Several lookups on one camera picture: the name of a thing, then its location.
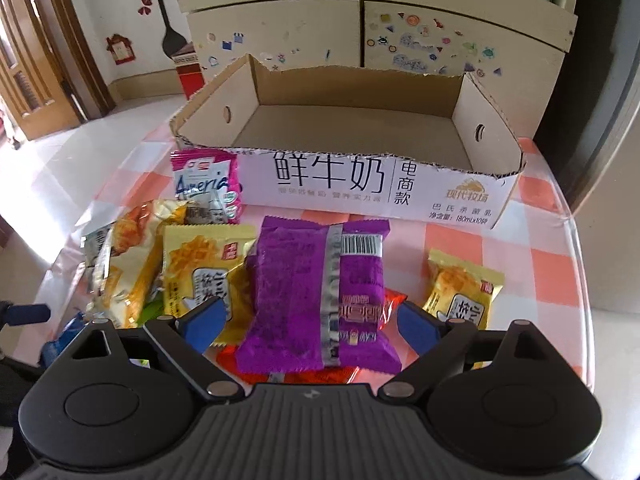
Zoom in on black vase wall sticker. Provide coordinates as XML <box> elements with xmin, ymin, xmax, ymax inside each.
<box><xmin>127</xmin><ymin>0</ymin><xmax>188</xmax><ymax>58</ymax></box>

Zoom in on orange red snack packet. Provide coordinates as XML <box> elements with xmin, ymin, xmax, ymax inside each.
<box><xmin>215</xmin><ymin>287</ymin><xmax>408</xmax><ymax>386</ymax></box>

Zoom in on orange white checkered tablecloth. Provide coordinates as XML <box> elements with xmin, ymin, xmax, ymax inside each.
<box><xmin>50</xmin><ymin>125</ymin><xmax>596</xmax><ymax>396</ymax></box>

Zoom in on blue snack packet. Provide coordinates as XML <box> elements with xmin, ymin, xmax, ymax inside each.
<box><xmin>40</xmin><ymin>312</ymin><xmax>88</xmax><ymax>368</ymax></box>

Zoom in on cream cabinet with stickers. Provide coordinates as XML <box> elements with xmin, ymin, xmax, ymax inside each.
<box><xmin>172</xmin><ymin>0</ymin><xmax>581</xmax><ymax>91</ymax></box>

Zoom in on large yellow white snack packet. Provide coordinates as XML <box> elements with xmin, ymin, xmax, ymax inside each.
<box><xmin>95</xmin><ymin>199</ymin><xmax>188</xmax><ymax>328</ymax></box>

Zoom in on cardboard box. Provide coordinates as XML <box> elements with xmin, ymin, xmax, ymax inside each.
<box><xmin>169</xmin><ymin>53</ymin><xmax>527</xmax><ymax>231</ymax></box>

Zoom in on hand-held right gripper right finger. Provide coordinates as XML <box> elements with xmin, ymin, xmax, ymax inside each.
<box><xmin>380</xmin><ymin>302</ymin><xmax>566</xmax><ymax>406</ymax></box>

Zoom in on silver foil snack packet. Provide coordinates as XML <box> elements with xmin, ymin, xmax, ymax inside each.
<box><xmin>81</xmin><ymin>225</ymin><xmax>116</xmax><ymax>268</ymax></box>

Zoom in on wooden door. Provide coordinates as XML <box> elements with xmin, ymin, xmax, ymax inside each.
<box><xmin>0</xmin><ymin>0</ymin><xmax>116</xmax><ymax>141</ymax></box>

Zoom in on green snack packet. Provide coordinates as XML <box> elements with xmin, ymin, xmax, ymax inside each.
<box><xmin>132</xmin><ymin>297</ymin><xmax>171</xmax><ymax>328</ymax></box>

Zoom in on red house wall sticker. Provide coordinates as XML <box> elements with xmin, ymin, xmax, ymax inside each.
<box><xmin>105</xmin><ymin>34</ymin><xmax>137</xmax><ymax>66</ymax></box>

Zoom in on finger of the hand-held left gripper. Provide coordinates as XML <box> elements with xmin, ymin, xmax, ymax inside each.
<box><xmin>0</xmin><ymin>301</ymin><xmax>52</xmax><ymax>331</ymax></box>

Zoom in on purple snack packet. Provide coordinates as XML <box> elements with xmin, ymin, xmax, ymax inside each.
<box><xmin>235</xmin><ymin>215</ymin><xmax>403</xmax><ymax>375</ymax></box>

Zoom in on pink snack packet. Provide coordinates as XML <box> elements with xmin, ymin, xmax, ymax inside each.
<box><xmin>170</xmin><ymin>149</ymin><xmax>244</xmax><ymax>226</ymax></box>

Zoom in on red box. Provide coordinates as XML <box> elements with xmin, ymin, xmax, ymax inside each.
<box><xmin>172</xmin><ymin>52</ymin><xmax>206</xmax><ymax>101</ymax></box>

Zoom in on tall appliance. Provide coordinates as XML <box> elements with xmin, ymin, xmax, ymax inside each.
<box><xmin>535</xmin><ymin>0</ymin><xmax>640</xmax><ymax>221</ymax></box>

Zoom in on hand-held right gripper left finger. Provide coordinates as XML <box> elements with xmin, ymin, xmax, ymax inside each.
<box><xmin>65</xmin><ymin>296</ymin><xmax>247</xmax><ymax>406</ymax></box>

